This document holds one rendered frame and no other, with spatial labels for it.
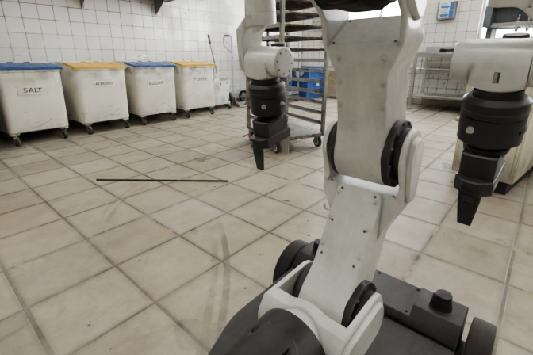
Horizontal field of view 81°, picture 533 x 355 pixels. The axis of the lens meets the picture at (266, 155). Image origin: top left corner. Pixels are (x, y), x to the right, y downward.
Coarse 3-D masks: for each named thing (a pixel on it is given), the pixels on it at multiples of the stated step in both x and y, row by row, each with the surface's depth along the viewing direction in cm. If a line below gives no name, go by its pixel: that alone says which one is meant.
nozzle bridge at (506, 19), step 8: (488, 8) 233; (496, 8) 235; (504, 8) 232; (512, 8) 229; (488, 16) 234; (496, 16) 237; (504, 16) 233; (512, 16) 230; (488, 24) 235; (496, 24) 234; (504, 24) 230; (512, 24) 227; (520, 24) 224; (528, 24) 220; (488, 32) 245; (496, 32) 250
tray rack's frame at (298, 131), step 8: (288, 32) 311; (248, 80) 303; (288, 80) 325; (248, 96) 307; (248, 104) 310; (248, 112) 312; (288, 112) 335; (248, 120) 314; (248, 128) 315; (296, 128) 302; (304, 128) 302; (312, 128) 302; (296, 136) 272; (304, 136) 277; (312, 136) 281; (320, 136) 293
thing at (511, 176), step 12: (528, 120) 175; (528, 132) 181; (456, 144) 204; (528, 144) 189; (456, 156) 206; (516, 156) 181; (528, 156) 197; (456, 168) 207; (504, 168) 186; (516, 168) 183; (528, 168) 207; (504, 180) 188; (516, 180) 191; (504, 192) 191
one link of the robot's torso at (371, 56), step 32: (416, 0) 49; (352, 32) 60; (384, 32) 56; (416, 32) 55; (352, 64) 59; (384, 64) 55; (352, 96) 61; (384, 96) 57; (352, 128) 64; (384, 128) 60; (352, 160) 65; (384, 160) 61
